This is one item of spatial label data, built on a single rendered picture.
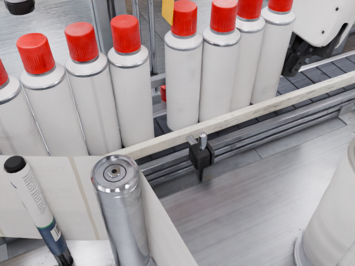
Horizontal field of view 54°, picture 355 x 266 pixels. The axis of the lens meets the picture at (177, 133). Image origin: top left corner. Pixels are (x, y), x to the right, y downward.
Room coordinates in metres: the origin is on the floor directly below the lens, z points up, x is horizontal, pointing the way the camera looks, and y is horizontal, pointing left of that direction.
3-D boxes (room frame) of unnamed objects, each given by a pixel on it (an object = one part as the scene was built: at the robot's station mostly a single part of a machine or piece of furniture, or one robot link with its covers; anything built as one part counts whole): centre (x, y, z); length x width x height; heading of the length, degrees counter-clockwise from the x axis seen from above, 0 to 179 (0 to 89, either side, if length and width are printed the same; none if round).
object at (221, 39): (0.42, -0.06, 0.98); 0.05 x 0.05 x 0.20
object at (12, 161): (0.18, 0.13, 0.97); 0.02 x 0.02 x 0.19
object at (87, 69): (0.36, 0.11, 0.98); 0.05 x 0.05 x 0.20
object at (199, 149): (0.33, -0.04, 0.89); 0.03 x 0.03 x 0.12; 25
